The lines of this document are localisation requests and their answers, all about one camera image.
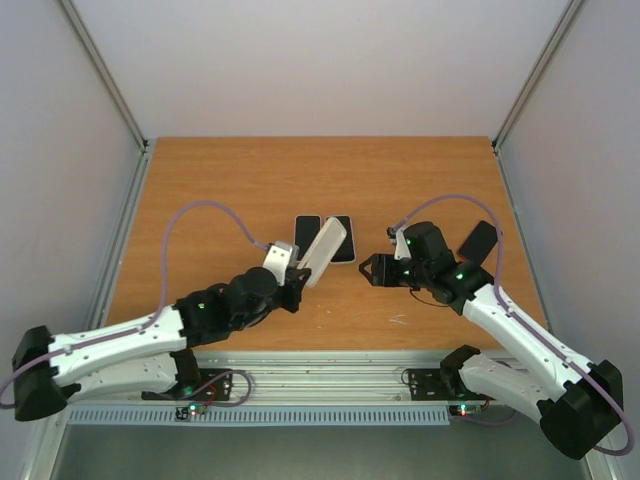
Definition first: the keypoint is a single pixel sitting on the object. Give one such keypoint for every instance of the right controller board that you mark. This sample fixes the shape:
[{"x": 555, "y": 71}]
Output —
[{"x": 465, "y": 410}]

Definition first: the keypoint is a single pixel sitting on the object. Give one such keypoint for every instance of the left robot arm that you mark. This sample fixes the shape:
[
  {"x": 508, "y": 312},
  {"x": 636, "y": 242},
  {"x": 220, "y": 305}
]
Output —
[{"x": 153, "y": 353}]

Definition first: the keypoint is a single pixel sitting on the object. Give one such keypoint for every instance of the left controller board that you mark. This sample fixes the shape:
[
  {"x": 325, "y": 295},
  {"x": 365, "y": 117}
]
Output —
[{"x": 187, "y": 413}]

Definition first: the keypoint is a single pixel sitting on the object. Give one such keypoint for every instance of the controller board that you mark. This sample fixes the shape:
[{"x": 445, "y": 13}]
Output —
[
  {"x": 187, "y": 413},
  {"x": 465, "y": 410}
]

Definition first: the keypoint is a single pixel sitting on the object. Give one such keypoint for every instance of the aluminium corner post left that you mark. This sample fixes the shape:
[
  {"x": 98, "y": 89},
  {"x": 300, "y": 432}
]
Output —
[{"x": 78, "y": 26}]

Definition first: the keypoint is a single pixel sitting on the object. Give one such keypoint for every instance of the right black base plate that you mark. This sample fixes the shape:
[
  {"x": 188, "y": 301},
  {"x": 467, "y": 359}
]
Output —
[{"x": 428, "y": 384}]

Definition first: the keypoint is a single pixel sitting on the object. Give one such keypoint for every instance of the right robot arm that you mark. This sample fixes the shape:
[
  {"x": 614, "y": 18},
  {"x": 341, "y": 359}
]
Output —
[{"x": 575, "y": 402}]

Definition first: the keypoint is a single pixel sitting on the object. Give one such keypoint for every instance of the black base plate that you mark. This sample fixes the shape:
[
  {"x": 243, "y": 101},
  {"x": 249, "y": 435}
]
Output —
[
  {"x": 428, "y": 384},
  {"x": 215, "y": 384}
]

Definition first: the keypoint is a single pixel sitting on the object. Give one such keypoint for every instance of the aluminium rail frame front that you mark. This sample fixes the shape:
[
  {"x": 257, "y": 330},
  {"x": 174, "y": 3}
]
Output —
[{"x": 328, "y": 377}]

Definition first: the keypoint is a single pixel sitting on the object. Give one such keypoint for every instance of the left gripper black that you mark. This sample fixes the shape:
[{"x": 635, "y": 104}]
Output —
[{"x": 295, "y": 287}]

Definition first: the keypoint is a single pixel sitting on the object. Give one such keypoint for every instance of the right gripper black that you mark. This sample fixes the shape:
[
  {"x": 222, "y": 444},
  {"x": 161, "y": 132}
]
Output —
[{"x": 388, "y": 271}]

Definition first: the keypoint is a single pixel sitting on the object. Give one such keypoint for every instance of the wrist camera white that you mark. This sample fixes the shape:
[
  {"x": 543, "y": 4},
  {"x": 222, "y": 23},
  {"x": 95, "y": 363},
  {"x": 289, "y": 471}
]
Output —
[
  {"x": 398, "y": 240},
  {"x": 279, "y": 257}
]

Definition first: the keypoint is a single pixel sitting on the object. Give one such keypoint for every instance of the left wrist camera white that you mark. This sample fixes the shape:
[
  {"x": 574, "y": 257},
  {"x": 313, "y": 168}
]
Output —
[{"x": 279, "y": 257}]

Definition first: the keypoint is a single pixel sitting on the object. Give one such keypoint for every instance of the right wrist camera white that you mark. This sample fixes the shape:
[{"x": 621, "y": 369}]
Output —
[{"x": 398, "y": 240}]

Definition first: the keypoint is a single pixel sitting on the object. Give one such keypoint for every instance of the black phone dark edge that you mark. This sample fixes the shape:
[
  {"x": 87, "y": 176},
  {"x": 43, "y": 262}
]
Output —
[{"x": 306, "y": 228}]

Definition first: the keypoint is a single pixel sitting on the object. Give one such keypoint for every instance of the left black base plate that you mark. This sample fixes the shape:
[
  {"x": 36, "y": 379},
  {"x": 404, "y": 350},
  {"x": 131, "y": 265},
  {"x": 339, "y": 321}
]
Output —
[{"x": 215, "y": 384}]

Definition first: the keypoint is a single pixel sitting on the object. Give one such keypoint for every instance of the black phone silver edge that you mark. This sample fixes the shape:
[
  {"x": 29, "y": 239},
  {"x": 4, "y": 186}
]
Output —
[{"x": 346, "y": 252}]

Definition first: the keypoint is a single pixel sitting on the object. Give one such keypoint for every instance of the aluminium corner post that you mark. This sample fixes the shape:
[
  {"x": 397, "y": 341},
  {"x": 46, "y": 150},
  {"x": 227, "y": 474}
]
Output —
[
  {"x": 543, "y": 61},
  {"x": 78, "y": 26}
]

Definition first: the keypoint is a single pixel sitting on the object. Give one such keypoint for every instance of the aluminium corner post right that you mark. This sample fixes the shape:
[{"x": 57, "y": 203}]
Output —
[{"x": 543, "y": 61}]

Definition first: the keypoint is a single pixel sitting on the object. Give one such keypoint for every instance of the slotted grey cable duct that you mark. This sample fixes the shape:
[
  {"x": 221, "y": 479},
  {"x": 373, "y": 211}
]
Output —
[{"x": 263, "y": 416}]

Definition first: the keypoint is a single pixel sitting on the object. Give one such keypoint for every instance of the black phone pink edge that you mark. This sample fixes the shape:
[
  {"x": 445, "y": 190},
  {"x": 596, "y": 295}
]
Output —
[{"x": 479, "y": 243}]

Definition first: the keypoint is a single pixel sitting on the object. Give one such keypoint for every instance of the white phone case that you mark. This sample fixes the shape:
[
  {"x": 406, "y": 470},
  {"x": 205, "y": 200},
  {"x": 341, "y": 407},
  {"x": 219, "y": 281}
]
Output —
[{"x": 322, "y": 249}]

